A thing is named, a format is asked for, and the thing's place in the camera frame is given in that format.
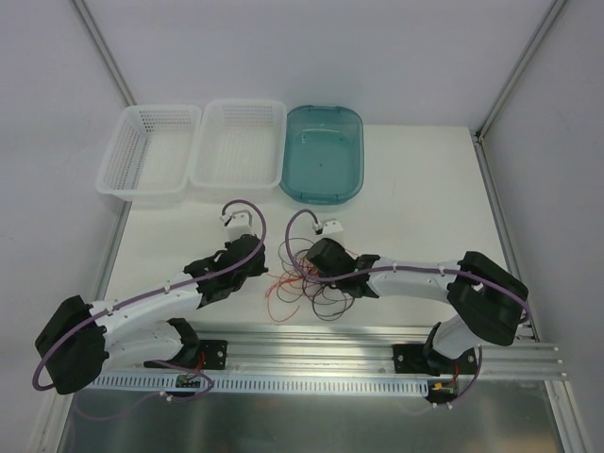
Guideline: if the orange thin wire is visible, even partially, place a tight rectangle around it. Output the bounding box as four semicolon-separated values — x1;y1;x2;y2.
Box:
264;238;360;325

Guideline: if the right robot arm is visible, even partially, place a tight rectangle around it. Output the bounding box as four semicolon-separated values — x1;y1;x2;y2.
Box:
306;238;529;377

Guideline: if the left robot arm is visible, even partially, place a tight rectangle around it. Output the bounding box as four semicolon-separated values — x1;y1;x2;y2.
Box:
32;233;268;394

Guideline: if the teal transparent plastic bin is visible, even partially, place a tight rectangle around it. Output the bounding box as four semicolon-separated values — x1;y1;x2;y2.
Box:
280;105;364;206

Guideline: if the left white perforated basket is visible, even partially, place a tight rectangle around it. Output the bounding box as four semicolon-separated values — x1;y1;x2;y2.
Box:
95;104;203;205

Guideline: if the white perforated basket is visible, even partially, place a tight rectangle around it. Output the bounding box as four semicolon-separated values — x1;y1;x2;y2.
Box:
95;104;203;205
190;98;287;202

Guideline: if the right white perforated basket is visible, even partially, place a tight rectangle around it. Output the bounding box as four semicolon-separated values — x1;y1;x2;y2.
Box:
190;98;287;202

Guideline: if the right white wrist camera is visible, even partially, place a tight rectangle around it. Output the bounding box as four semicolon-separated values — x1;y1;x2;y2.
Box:
313;218;344;236

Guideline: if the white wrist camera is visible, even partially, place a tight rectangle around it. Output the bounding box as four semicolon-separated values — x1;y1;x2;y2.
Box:
220;210;253;242
313;218;344;236

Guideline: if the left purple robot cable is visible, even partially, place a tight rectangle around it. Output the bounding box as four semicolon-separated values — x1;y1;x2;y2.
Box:
30;200;269;405

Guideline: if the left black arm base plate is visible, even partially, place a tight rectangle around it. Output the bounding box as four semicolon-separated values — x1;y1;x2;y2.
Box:
195;340;228;371

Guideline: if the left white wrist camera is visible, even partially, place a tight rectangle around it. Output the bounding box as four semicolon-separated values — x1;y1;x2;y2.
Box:
220;210;253;242

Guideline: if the white slotted cable duct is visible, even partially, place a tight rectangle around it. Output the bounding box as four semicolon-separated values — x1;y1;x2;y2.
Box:
88;372;428;397

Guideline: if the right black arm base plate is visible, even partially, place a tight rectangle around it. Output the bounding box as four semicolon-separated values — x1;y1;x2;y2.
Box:
392;344;429;375

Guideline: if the aluminium mounting rail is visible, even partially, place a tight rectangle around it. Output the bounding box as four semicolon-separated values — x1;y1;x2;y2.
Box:
194;323;568;381

